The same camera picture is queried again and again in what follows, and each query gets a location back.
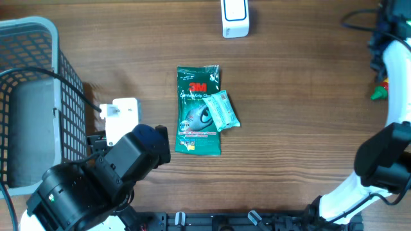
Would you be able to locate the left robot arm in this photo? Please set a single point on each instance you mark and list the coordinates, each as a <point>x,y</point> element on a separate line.
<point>82,194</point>

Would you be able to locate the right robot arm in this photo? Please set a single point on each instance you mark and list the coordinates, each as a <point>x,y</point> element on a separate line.
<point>382,164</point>

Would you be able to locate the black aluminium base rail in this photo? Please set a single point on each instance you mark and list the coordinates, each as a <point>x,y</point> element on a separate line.
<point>220,221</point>

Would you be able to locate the grey plastic shopping basket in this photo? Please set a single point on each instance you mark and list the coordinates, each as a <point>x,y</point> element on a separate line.
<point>42,119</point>

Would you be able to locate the white barcode scanner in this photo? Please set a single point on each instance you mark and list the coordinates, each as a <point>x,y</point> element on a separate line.
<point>235,18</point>

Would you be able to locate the red sriracha sauce bottle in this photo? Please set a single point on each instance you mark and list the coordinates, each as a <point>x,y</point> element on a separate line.
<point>381,91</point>

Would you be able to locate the green 3M gloves package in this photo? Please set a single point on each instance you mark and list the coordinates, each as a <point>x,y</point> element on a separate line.
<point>196,132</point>

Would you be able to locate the white wet wipes pack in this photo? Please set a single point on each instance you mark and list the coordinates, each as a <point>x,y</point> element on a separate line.
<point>222,111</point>

